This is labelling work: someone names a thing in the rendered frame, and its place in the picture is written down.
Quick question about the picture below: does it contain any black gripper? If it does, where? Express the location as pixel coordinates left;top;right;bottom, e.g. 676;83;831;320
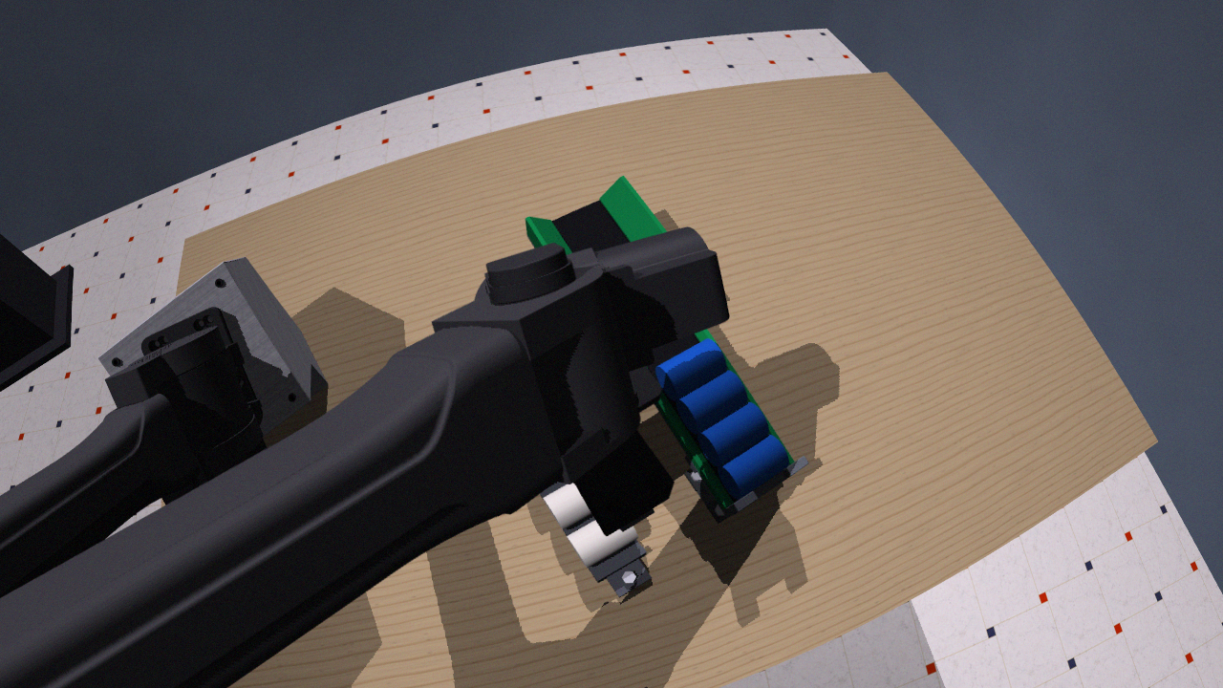
629;367;660;413

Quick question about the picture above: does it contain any blue cylinder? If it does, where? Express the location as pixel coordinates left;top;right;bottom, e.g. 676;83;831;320
656;339;726;401
676;370;748;434
697;402;769;467
718;435;789;500

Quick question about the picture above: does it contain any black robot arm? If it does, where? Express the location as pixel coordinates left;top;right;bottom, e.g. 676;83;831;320
0;226;730;688

